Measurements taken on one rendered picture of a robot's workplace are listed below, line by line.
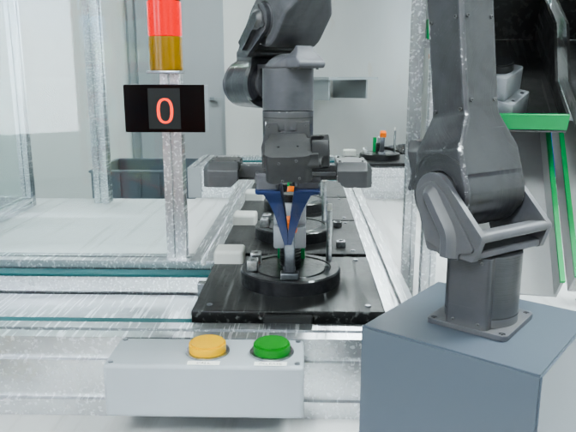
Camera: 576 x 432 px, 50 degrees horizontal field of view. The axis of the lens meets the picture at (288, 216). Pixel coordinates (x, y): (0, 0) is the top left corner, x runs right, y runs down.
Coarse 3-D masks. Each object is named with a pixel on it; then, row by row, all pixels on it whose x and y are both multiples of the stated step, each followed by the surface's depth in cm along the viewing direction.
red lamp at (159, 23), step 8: (152, 0) 90; (160, 0) 89; (168, 0) 90; (152, 8) 90; (160, 8) 90; (168, 8) 90; (176, 8) 91; (152, 16) 90; (160, 16) 90; (168, 16) 90; (176, 16) 91; (152, 24) 90; (160, 24) 90; (168, 24) 90; (176, 24) 91; (152, 32) 91; (160, 32) 90; (168, 32) 90; (176, 32) 91
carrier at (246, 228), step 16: (240, 224) 121; (256, 224) 113; (272, 224) 113; (320, 224) 113; (352, 224) 122; (240, 240) 110; (256, 240) 110; (272, 240) 107; (320, 240) 108; (352, 240) 110; (336, 256) 101; (352, 256) 101
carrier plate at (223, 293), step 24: (216, 264) 96; (240, 264) 96; (360, 264) 96; (216, 288) 85; (240, 288) 85; (336, 288) 85; (360, 288) 85; (192, 312) 77; (216, 312) 77; (240, 312) 77; (264, 312) 77; (288, 312) 77; (312, 312) 77; (336, 312) 76; (360, 312) 76; (384, 312) 76
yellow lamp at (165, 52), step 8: (152, 40) 91; (160, 40) 91; (168, 40) 91; (176, 40) 91; (152, 48) 91; (160, 48) 91; (168, 48) 91; (176, 48) 92; (152, 56) 92; (160, 56) 91; (168, 56) 91; (176, 56) 92; (152, 64) 92; (160, 64) 91; (168, 64) 91; (176, 64) 92
